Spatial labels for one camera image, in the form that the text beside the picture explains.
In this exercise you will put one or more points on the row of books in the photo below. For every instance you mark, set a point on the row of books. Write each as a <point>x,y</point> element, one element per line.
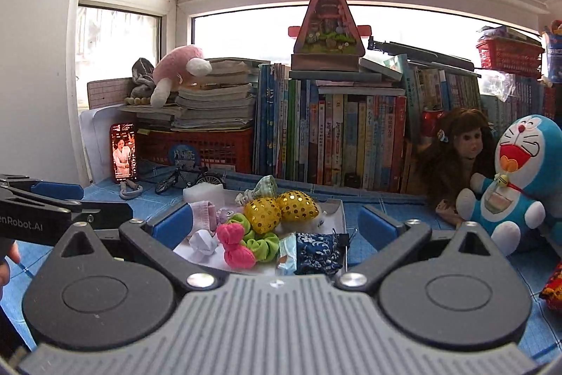
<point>351,137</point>

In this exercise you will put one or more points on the white shallow box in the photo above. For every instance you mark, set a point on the white shallow box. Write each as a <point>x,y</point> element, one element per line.
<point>206,263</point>

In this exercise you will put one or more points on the blue patterned tablecloth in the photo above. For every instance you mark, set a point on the blue patterned tablecloth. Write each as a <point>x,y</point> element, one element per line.
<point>395,199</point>

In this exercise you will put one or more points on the red plastic crate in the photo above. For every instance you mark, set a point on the red plastic crate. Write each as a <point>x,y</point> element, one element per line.
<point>219,151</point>

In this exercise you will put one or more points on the stack of flat books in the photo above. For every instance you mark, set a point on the stack of flat books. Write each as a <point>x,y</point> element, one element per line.
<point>215,102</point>

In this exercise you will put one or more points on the triangular decorated tin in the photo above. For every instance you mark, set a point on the triangular decorated tin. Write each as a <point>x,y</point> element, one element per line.
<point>327,19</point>

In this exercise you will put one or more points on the red patterned knit cloth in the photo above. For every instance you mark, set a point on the red patterned knit cloth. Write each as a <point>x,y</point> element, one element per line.
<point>553,287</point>

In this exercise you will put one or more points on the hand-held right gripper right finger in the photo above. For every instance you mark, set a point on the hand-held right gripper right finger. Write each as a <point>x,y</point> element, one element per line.
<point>376,228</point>

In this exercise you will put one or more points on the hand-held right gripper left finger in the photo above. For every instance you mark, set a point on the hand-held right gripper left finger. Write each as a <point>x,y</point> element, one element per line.
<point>173,223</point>

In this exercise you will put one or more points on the small black box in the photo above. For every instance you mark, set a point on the small black box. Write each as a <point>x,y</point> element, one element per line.
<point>353,180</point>

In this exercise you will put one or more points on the smartphone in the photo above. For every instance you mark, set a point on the smartphone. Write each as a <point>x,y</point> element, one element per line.
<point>124,155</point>

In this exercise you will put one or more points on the red can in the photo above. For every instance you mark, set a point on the red can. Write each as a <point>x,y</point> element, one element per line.
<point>433,122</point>

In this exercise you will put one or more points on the blue printed box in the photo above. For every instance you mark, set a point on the blue printed box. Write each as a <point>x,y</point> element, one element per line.
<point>554,54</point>

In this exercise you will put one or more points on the pink plush toy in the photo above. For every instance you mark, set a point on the pink plush toy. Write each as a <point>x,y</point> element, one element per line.
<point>175,65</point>

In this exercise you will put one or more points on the white paper sheet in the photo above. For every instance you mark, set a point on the white paper sheet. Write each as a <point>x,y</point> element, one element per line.
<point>94,137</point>

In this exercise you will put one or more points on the grid cutting mat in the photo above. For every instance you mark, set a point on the grid cutting mat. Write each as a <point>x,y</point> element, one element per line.
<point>105,94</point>

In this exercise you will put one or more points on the light pink sock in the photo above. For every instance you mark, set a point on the light pink sock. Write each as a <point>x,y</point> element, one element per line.
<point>202,217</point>

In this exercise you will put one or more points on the green striped scrunchie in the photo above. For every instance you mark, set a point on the green striped scrunchie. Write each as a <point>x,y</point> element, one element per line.
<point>265,186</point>

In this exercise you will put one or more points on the light blue cloth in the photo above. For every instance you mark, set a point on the light blue cloth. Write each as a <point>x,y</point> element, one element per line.
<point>285,252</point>

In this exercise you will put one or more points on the navy floral pouch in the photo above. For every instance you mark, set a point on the navy floral pouch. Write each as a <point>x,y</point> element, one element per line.
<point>318,252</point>

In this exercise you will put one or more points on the grey plush toy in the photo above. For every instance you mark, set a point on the grey plush toy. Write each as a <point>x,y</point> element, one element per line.
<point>141,78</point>

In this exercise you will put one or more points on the hot pink plush bow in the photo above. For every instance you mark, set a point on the hot pink plush bow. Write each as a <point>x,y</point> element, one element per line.
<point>235,247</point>

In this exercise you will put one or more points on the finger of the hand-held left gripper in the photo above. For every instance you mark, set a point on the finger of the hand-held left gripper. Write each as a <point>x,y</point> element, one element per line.
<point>57,190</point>

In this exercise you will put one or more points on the blue cat plush toy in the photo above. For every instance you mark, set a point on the blue cat plush toy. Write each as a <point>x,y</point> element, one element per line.
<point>527,146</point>

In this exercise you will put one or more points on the white sponge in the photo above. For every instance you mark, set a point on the white sponge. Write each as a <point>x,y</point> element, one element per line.
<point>204,195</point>

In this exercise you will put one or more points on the white tissue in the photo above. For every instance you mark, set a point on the white tissue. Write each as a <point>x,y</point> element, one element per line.
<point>203,241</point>

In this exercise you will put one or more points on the yellow sequin bow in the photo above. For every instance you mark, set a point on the yellow sequin bow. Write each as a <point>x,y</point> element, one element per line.
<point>263,212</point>

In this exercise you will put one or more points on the miniature black bicycle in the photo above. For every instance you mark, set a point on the miniature black bicycle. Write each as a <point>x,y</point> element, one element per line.
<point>206,179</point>

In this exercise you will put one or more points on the long black pole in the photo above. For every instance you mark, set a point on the long black pole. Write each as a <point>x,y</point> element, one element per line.
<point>421,50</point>

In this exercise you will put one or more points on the green mesh scrunchie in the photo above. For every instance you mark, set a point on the green mesh scrunchie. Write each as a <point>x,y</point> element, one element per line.
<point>263,247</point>

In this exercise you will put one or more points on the person's left hand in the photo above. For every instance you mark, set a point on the person's left hand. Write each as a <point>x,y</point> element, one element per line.
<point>8,254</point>

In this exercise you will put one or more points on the doll with brown hair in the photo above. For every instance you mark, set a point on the doll with brown hair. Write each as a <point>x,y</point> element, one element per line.
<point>465,142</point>

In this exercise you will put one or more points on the red plastic basket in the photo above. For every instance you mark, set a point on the red plastic basket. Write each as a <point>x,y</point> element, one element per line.
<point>509,56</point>

